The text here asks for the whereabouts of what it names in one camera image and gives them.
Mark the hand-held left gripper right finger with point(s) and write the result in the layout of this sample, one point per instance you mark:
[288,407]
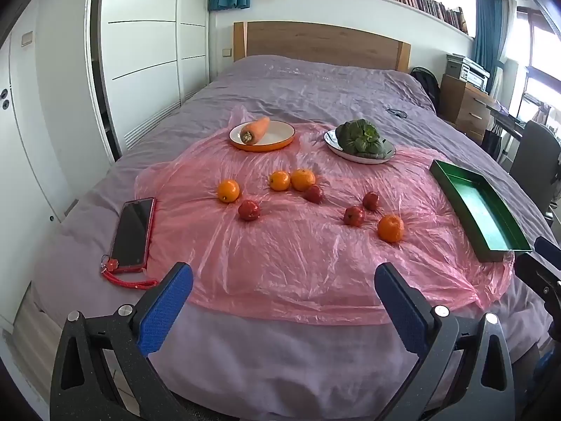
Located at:
[399,307]

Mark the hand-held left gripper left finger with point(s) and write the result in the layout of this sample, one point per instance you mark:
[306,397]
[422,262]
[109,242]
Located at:
[168,311]

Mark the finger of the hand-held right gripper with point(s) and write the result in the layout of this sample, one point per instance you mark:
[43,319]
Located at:
[532,272]
[545,245]

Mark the green tray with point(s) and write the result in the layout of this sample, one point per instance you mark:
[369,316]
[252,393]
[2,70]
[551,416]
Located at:
[482,210]

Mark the orange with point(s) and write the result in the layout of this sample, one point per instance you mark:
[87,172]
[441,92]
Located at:
[279,180]
[390,228]
[303,179]
[228,190]

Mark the red apple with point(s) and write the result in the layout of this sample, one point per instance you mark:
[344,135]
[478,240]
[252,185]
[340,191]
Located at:
[314,194]
[249,210]
[370,201]
[353,216]

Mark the smartphone in red case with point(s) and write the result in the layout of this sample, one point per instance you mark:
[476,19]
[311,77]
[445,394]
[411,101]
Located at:
[131,232]

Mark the grey office chair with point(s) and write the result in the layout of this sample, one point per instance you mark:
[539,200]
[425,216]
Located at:
[539,158]

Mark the black shopping bag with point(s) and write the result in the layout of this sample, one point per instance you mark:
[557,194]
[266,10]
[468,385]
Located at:
[493,140]

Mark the pink plastic sheet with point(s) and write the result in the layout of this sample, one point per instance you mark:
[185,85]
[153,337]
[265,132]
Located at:
[285,263]

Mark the grey desk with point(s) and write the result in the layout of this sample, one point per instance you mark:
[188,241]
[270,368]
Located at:
[506,118]

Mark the wooden dresser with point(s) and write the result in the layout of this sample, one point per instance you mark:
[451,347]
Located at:
[464,105]

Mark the white enamel plate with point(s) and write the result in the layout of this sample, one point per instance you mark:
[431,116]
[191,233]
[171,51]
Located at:
[346,153]

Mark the bok choy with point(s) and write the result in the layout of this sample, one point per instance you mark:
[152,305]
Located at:
[359,138]

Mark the window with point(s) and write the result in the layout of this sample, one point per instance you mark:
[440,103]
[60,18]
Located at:
[543,61]

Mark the printer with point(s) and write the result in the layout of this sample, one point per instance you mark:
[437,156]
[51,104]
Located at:
[464,72]

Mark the black backpack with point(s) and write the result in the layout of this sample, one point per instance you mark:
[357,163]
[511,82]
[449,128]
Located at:
[427,85]

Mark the carrot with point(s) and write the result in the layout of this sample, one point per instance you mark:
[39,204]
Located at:
[256,130]

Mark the white door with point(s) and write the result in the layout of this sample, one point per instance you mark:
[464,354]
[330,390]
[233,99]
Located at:
[26,162]

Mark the orange plate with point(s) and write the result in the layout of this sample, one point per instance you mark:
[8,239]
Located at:
[276,133]

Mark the white wardrobe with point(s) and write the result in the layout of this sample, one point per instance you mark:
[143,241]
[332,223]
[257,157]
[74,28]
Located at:
[144,44]

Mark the wooden headboard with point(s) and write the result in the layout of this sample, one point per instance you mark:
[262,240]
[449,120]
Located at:
[324,39]

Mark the light switch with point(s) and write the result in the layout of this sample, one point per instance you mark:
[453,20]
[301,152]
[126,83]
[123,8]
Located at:
[27,38]

